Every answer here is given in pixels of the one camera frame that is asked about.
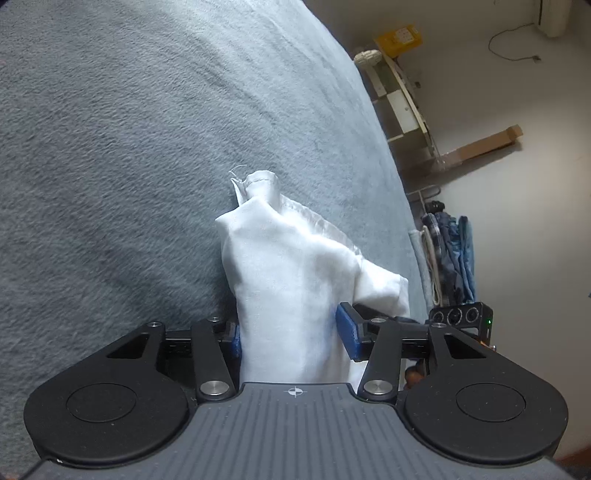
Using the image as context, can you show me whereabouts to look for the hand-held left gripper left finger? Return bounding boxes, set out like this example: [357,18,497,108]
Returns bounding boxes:
[95,316,244,403]

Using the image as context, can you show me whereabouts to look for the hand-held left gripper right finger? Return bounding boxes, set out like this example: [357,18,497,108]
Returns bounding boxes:
[335,302,496,403]

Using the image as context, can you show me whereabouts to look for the white button shirt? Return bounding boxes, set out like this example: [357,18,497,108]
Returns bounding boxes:
[215,168,411,387]

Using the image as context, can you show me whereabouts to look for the blue patterned clothes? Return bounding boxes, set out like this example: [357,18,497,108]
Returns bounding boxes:
[421,200,479,308]

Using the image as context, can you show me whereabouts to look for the metal rack bar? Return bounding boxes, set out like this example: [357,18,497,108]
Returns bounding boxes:
[407,185,443,205]

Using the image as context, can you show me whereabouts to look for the long brown cardboard box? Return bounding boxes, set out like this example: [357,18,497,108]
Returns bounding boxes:
[438,124,525,168]

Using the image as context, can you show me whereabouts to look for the yellow cardboard box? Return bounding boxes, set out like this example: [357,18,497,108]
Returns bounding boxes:
[375,25,424,59]

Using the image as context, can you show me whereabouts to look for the loose cable on floor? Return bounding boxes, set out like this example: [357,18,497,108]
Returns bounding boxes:
[488,25,544,64]

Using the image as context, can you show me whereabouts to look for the white wall appliance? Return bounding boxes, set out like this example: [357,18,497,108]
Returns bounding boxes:
[534,0,572,38]

